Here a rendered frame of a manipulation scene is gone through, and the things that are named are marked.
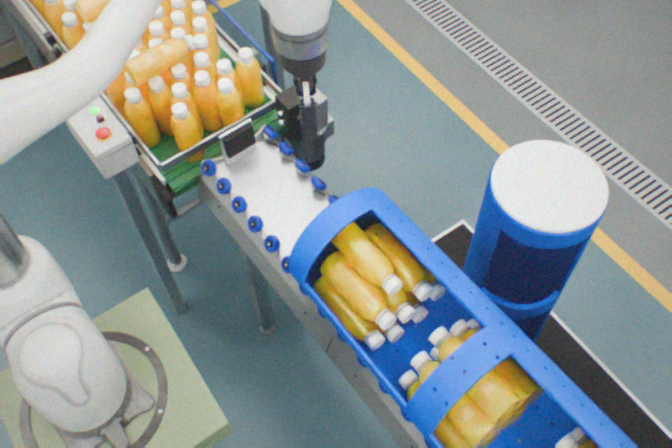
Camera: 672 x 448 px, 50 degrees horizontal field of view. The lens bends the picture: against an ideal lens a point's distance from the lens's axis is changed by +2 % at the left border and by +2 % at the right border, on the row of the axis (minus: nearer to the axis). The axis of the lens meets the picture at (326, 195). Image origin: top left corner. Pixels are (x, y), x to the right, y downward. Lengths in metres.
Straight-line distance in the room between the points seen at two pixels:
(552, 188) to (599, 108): 1.67
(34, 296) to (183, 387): 0.36
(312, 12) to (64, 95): 0.36
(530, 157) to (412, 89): 1.59
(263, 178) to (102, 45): 1.04
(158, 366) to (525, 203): 0.93
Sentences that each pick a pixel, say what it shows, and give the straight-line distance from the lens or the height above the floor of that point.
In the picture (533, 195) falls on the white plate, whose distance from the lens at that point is 1.82.
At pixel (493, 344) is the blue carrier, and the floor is 1.23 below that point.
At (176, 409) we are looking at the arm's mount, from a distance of 1.55.
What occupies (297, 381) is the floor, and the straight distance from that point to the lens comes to 2.66.
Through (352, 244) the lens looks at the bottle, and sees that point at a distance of 1.53.
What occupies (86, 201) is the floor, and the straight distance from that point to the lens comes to 3.21.
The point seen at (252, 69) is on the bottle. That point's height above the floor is 1.05.
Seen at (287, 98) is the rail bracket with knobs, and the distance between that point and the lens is 2.03.
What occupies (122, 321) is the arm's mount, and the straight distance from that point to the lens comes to 1.64.
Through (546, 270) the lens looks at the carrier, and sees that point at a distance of 2.37.
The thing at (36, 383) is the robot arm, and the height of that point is 1.32.
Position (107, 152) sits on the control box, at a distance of 1.88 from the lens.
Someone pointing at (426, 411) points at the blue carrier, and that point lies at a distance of 1.42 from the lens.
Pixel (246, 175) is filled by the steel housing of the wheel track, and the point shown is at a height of 0.93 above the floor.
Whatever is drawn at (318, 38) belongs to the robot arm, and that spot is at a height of 1.74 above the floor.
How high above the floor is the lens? 2.50
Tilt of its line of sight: 56 degrees down
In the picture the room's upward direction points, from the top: 3 degrees counter-clockwise
